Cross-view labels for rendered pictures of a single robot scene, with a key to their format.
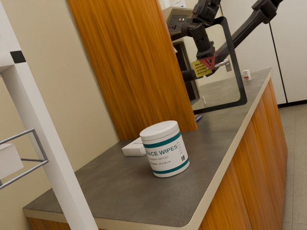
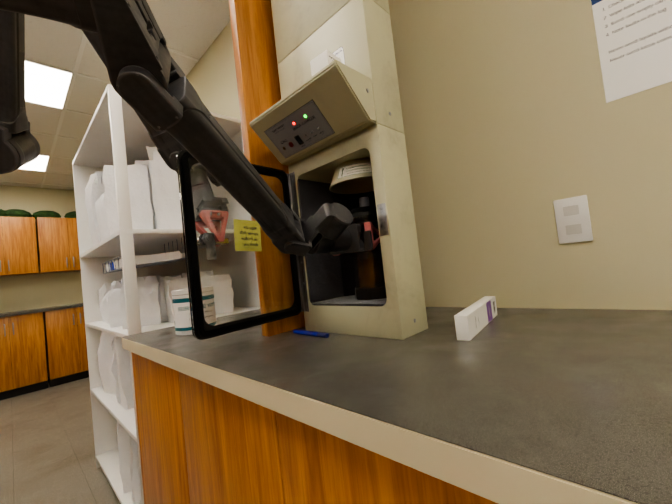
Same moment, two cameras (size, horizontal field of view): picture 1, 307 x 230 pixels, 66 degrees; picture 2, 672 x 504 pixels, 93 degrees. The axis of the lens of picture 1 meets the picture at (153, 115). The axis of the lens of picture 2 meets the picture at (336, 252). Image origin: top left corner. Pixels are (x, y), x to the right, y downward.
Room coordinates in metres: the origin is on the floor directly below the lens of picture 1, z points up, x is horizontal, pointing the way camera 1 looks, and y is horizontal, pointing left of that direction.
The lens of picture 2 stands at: (1.43, -1.02, 1.11)
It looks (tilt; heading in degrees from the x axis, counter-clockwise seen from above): 2 degrees up; 99
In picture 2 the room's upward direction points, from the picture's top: 6 degrees counter-clockwise
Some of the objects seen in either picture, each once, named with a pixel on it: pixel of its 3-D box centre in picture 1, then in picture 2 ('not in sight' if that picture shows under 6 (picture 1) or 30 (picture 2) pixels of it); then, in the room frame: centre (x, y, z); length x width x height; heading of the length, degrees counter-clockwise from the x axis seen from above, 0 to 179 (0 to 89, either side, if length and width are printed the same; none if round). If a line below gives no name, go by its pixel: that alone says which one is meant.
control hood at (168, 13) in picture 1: (178, 21); (307, 122); (1.28, -0.28, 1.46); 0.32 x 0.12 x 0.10; 145
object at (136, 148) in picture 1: (143, 144); not in sight; (1.06, 0.09, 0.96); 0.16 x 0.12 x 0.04; 136
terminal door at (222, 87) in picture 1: (203, 70); (247, 242); (1.10, -0.29, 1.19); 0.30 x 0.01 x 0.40; 60
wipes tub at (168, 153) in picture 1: (165, 148); (194, 309); (0.76, 0.00, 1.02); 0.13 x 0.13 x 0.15
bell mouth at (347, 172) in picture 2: not in sight; (360, 176); (1.39, -0.16, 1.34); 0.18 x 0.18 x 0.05
